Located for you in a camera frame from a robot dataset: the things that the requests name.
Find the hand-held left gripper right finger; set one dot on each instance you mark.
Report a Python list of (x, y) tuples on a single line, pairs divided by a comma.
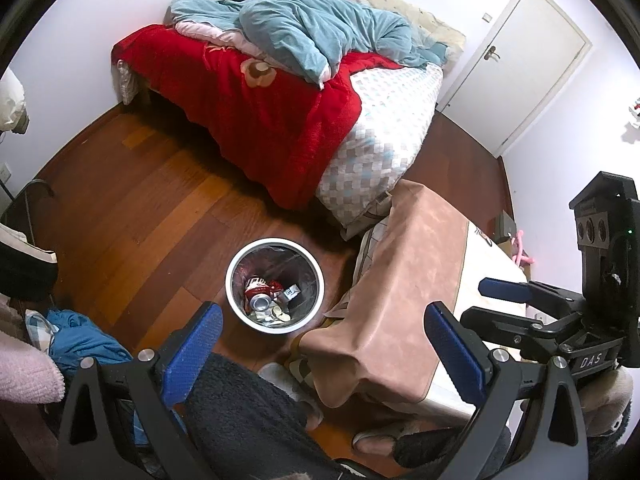
[(455, 350)]

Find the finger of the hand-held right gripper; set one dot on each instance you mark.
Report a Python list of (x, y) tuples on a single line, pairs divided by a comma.
[(495, 321), (500, 287)]

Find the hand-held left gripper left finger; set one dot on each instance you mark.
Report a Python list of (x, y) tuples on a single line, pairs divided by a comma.
[(195, 345)]

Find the white metal trash bin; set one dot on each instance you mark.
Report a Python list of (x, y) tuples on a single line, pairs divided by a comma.
[(265, 328)]

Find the white toothpaste box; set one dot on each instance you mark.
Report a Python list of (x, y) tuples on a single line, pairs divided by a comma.
[(291, 292)]

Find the person's right forearm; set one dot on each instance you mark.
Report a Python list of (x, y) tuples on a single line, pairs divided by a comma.
[(605, 400)]

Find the pink toy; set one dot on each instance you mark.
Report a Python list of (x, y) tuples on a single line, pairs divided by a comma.
[(520, 247)]

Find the red drink can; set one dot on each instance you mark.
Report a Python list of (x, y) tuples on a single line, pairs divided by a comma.
[(260, 302)]

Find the black fleece pants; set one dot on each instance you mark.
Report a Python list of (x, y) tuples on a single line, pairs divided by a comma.
[(240, 410)]

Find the round beige cap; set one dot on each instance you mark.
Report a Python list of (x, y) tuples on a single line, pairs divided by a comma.
[(274, 314), (284, 318)]

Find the brown suede table cloth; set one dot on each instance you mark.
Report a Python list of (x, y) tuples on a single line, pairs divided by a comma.
[(400, 285)]

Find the red foil packet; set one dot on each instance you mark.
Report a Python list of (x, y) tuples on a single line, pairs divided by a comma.
[(275, 286)]

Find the grey slipper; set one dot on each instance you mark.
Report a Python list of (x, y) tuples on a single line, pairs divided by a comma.
[(295, 385), (385, 440)]

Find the blue cloth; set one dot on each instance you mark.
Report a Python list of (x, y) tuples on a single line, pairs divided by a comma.
[(85, 340)]

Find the clear plastic bin liner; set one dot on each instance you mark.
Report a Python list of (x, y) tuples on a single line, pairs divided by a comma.
[(300, 265)]

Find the checked cloth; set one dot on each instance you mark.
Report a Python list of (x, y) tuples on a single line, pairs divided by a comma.
[(40, 327)]

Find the pink fleece cloth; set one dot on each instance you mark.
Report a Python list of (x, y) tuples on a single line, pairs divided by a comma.
[(25, 375)]

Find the black white bag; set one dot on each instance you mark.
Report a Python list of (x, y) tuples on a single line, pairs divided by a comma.
[(25, 270)]

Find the checked bed mattress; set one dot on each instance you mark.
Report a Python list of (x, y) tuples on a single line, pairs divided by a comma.
[(380, 135)]

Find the white door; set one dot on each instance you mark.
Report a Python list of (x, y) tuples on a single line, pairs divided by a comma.
[(525, 70)]

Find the red blanket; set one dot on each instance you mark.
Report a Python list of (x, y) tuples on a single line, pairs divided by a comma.
[(250, 120)]

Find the white fabric item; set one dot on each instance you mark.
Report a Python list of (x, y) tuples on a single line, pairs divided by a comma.
[(10, 100)]

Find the pink white quilt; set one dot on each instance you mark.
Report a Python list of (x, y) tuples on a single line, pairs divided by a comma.
[(210, 30)]

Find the teal duvet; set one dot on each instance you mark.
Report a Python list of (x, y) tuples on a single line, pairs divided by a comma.
[(310, 30)]

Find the black metal chair frame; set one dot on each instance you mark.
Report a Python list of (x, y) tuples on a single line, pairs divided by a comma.
[(42, 185)]

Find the white wall outlet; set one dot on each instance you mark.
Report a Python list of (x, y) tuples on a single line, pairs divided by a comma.
[(4, 172)]

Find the white wall switch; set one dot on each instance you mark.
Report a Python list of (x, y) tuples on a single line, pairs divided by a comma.
[(487, 17)]

